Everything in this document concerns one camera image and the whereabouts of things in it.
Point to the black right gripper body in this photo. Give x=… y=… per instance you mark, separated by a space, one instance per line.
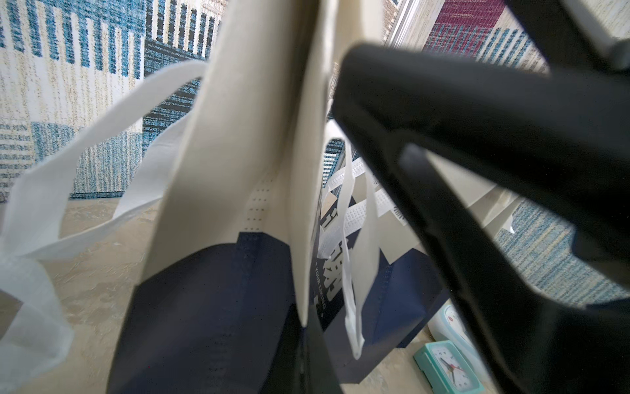
x=560 y=140

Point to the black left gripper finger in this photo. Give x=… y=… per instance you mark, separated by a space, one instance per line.
x=302 y=363

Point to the navy white takeout bag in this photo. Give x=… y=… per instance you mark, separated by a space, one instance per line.
x=406 y=293
x=348 y=276
x=238 y=183

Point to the teal small alarm clock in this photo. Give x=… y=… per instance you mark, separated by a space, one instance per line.
x=446 y=370

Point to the white round clock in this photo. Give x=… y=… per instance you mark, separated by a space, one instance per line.
x=447 y=325

